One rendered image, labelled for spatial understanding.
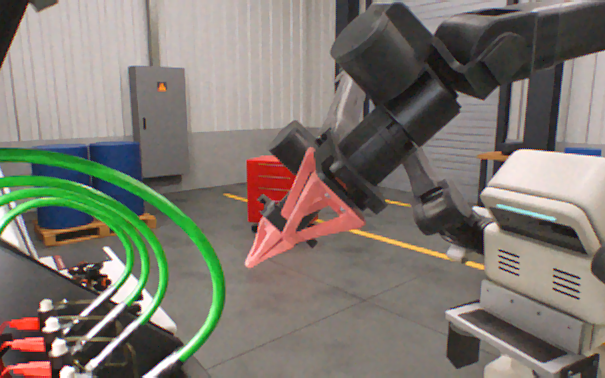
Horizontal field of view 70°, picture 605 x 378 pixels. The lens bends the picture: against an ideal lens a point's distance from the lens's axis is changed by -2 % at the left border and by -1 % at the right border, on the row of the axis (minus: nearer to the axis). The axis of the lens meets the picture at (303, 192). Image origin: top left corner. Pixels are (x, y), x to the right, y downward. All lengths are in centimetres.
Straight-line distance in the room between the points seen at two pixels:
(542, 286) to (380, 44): 71
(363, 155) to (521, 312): 66
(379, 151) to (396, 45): 9
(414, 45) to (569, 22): 15
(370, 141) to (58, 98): 684
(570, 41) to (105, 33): 718
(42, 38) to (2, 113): 115
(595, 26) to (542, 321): 61
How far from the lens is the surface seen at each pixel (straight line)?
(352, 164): 41
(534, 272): 98
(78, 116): 723
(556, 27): 47
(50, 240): 532
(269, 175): 488
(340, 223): 42
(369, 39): 37
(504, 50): 41
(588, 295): 93
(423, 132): 41
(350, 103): 87
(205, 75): 803
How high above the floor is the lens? 148
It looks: 11 degrees down
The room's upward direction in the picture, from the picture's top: straight up
